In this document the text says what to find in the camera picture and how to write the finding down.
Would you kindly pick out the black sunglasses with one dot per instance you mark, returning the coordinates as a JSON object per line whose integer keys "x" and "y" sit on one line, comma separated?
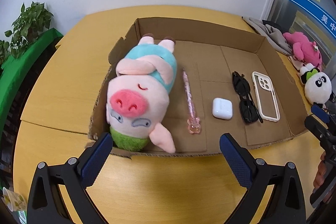
{"x": 246, "y": 111}

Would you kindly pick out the pink translucent pen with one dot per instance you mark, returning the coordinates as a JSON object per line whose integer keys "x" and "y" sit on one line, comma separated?
{"x": 188, "y": 92}

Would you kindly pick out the white earbuds case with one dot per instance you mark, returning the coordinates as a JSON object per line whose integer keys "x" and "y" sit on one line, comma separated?
{"x": 221, "y": 108}

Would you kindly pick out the blue wall banner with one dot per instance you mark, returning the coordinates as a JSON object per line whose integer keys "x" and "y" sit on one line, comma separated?
{"x": 309, "y": 3}

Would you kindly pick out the green panel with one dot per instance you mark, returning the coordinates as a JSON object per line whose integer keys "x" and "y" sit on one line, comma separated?
{"x": 23, "y": 61}

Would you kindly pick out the pink pig plush toy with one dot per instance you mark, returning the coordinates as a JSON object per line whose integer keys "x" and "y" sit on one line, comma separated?
{"x": 139, "y": 92}

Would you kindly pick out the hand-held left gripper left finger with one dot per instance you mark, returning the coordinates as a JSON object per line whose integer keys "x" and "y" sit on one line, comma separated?
{"x": 95, "y": 158}

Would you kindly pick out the white phone case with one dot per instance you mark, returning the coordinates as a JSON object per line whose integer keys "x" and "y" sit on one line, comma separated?
{"x": 258, "y": 79}

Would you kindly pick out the panda plush toy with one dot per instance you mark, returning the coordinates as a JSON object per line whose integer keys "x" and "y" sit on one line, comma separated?
{"x": 319, "y": 87}

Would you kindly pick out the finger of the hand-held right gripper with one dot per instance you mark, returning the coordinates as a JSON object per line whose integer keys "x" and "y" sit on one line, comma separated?
{"x": 319, "y": 111}
{"x": 316, "y": 127}

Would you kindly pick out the patterned paper cup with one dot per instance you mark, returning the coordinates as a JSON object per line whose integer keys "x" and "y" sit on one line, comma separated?
{"x": 13, "y": 199}

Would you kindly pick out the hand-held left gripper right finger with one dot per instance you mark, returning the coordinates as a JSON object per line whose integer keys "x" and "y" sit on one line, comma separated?
{"x": 236, "y": 158}

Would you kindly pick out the person's right hand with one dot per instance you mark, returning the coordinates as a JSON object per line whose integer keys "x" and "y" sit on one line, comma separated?
{"x": 319, "y": 174}

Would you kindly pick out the cardboard box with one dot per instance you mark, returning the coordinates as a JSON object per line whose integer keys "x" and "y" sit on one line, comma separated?
{"x": 210, "y": 61}

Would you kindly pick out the grey cloth bag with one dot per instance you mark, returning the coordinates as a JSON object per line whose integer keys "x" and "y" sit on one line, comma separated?
{"x": 273, "y": 37}

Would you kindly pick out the green potted plant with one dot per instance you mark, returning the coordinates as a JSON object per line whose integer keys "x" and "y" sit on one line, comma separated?
{"x": 29, "y": 22}

